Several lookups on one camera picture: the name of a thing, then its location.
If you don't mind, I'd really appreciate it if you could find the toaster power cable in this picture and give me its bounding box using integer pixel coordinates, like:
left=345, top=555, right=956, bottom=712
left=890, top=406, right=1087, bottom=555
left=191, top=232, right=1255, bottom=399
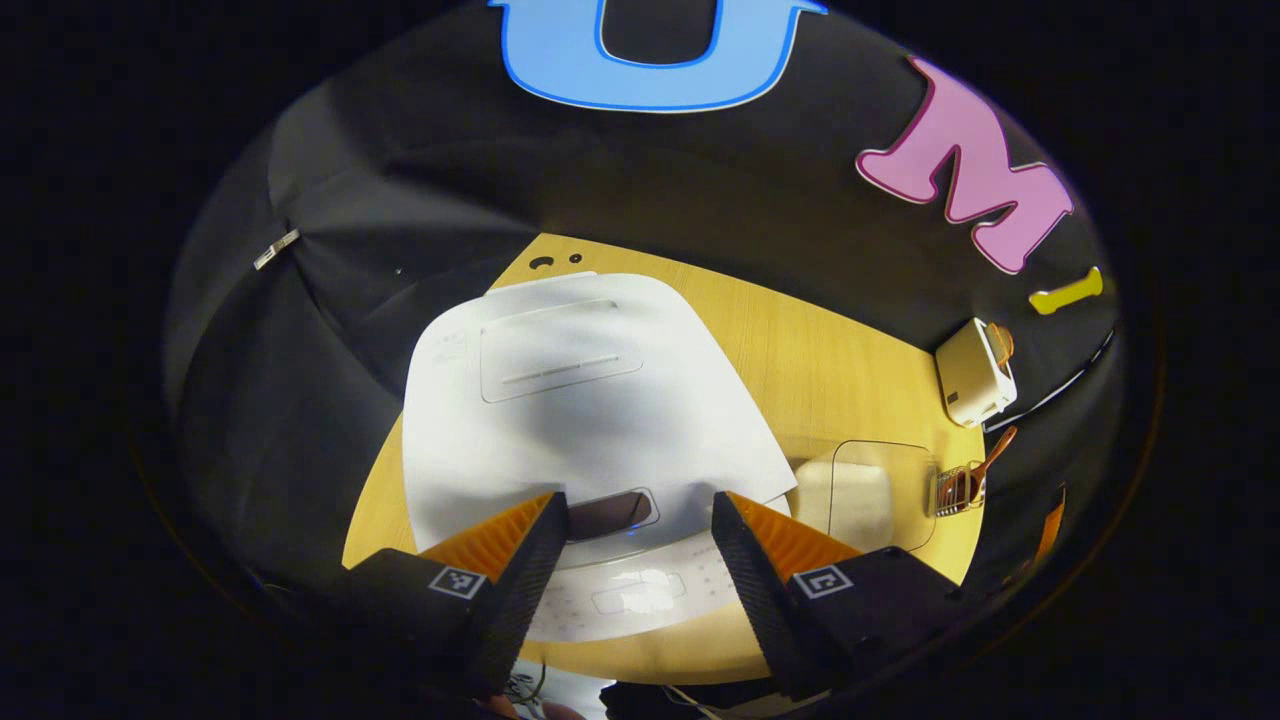
left=985, top=330, right=1116, bottom=433

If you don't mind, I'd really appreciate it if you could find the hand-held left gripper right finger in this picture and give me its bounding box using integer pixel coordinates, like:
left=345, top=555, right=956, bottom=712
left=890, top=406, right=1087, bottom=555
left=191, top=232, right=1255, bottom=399
left=711, top=490, right=976, bottom=701

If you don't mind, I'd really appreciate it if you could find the black backdrop cloth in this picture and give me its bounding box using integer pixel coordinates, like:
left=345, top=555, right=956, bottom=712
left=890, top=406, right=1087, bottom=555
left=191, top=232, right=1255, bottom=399
left=165, top=0, right=1121, bottom=601

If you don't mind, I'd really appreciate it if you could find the white toaster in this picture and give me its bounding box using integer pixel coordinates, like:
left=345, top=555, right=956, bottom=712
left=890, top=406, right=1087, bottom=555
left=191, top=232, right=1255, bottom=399
left=935, top=317, right=1019, bottom=429

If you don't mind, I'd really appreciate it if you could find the brown wooden spoon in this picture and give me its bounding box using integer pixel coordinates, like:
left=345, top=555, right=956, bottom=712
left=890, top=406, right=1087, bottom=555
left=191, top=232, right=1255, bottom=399
left=955, top=425, right=1019, bottom=506

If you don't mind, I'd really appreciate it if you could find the clear box of rice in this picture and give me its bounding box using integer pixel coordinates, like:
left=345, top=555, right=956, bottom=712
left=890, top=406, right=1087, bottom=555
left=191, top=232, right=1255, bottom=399
left=795, top=440, right=939, bottom=554

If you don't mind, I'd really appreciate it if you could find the white cloth clip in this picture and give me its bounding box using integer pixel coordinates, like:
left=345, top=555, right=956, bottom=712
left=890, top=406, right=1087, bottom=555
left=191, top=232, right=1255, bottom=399
left=252, top=228, right=301, bottom=271

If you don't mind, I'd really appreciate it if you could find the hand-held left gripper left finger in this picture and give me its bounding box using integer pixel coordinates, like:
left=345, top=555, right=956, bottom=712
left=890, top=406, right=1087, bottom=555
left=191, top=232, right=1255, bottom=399
left=345, top=490, right=571, bottom=699

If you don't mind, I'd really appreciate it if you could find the white rice cooker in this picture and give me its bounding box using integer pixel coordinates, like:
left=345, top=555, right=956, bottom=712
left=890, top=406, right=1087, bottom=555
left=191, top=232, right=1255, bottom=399
left=402, top=272, right=799, bottom=643

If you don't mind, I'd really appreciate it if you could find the metal wire chopstick holder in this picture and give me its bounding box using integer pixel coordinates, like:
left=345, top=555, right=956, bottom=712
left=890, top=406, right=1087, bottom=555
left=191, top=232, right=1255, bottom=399
left=932, top=463, right=988, bottom=518

